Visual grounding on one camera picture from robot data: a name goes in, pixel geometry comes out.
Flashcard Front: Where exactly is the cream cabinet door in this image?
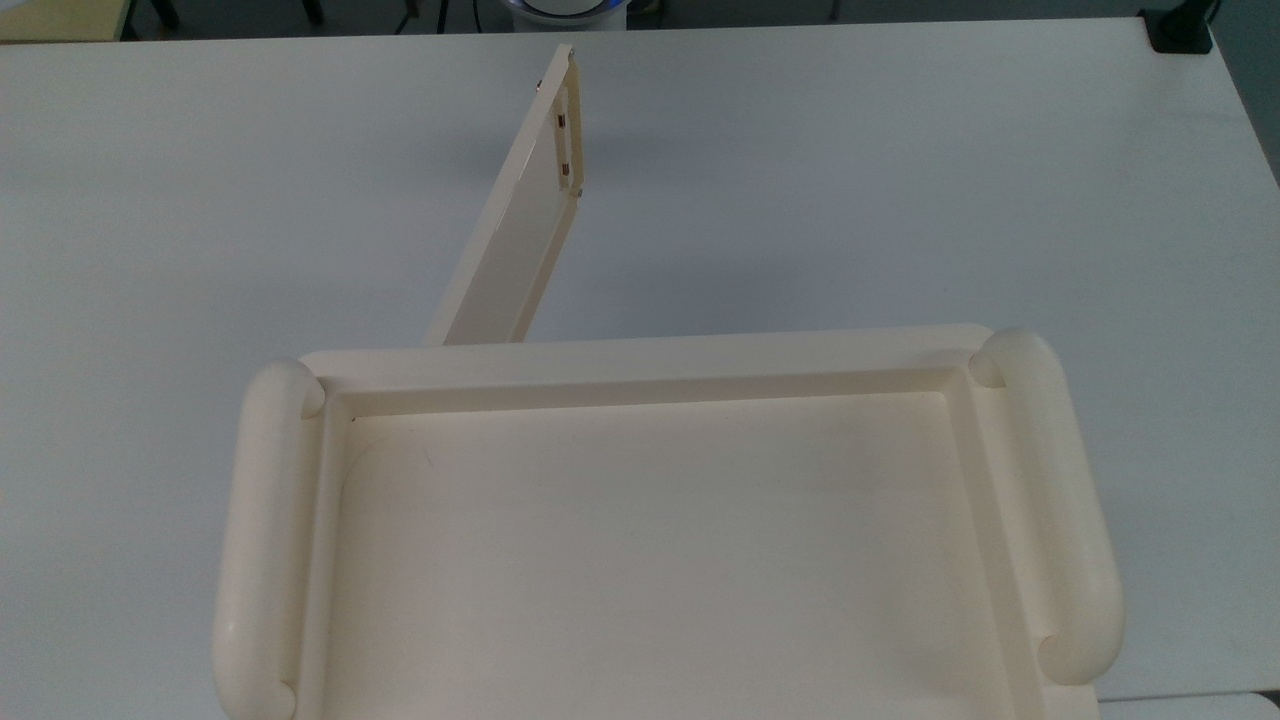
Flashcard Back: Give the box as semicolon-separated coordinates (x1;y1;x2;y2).
424;42;587;347

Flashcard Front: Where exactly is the brown door handle strip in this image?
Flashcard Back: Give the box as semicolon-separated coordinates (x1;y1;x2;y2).
552;62;587;197

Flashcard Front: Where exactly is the cream plastic cabinet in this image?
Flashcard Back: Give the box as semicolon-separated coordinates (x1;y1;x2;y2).
211;323;1127;720

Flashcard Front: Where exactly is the black pole with clamp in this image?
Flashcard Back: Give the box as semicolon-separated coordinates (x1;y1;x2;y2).
1146;0;1217;55

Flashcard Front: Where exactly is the yellow wooden table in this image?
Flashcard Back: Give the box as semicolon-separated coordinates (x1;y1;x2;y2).
0;0;138;44

